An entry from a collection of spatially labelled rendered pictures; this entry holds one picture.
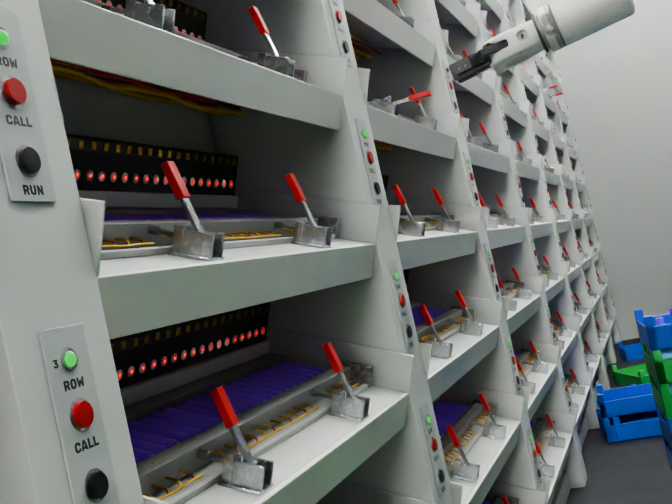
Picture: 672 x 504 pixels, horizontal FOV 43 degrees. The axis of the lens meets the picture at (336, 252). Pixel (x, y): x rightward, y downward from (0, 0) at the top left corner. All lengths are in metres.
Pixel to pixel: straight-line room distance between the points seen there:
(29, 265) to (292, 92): 0.53
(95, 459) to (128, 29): 0.34
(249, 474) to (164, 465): 0.07
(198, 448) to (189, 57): 0.34
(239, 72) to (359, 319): 0.41
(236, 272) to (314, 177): 0.42
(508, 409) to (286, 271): 1.05
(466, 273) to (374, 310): 0.70
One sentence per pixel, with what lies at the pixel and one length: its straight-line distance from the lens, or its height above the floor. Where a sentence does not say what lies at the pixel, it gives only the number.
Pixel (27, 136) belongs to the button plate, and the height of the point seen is 0.84.
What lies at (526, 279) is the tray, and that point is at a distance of 2.51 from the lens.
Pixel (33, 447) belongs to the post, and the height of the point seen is 0.66.
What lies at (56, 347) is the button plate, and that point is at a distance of 0.54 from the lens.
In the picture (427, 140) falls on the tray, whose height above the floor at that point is 0.93.
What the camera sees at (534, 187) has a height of 0.89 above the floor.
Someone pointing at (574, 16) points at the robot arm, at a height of 1.08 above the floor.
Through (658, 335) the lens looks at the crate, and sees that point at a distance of 2.13.
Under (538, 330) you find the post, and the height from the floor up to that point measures 0.45.
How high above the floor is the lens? 0.72
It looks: 2 degrees up
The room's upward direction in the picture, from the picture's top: 12 degrees counter-clockwise
